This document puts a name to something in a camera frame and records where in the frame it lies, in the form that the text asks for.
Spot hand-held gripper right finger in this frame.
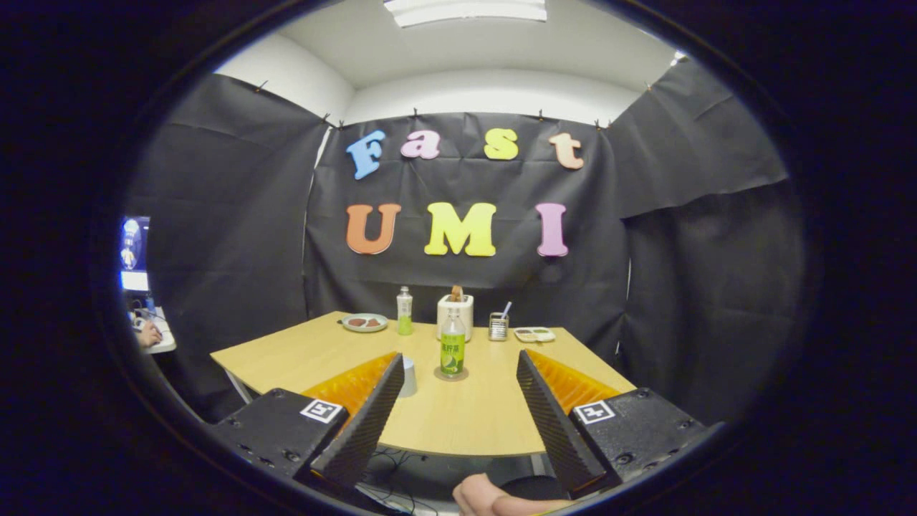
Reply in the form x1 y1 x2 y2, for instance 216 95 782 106
516 348 710 492

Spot computer monitor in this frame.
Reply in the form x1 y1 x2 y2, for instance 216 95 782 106
119 215 151 292

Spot black backdrop cloth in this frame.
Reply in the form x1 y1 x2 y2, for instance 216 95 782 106
129 57 807 424

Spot grey plate with food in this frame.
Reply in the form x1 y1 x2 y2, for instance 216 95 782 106
340 313 389 333

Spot black cables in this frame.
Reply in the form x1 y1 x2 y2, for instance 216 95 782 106
358 448 438 515

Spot ceiling light panel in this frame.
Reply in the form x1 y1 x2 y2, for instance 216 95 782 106
383 0 547 28

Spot white side desk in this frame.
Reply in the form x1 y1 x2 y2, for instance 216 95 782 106
131 307 177 355

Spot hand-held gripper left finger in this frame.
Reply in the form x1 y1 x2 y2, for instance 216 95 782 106
208 351 405 494

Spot white toaster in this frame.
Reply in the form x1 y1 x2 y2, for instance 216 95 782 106
437 294 474 343

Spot green label juice bottle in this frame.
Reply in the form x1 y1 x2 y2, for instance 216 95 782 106
440 307 466 378

